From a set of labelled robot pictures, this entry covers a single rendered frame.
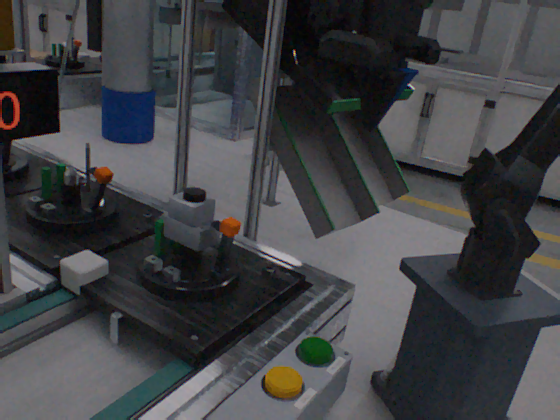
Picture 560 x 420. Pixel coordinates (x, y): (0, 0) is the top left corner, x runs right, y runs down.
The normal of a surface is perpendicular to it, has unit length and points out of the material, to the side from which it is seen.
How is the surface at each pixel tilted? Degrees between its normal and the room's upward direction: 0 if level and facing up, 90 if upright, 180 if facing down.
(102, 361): 0
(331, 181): 45
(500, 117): 90
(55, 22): 90
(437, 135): 90
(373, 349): 0
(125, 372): 0
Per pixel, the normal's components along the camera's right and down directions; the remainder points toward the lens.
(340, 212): 0.60, -0.39
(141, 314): 0.13, -0.91
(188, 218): -0.54, 0.27
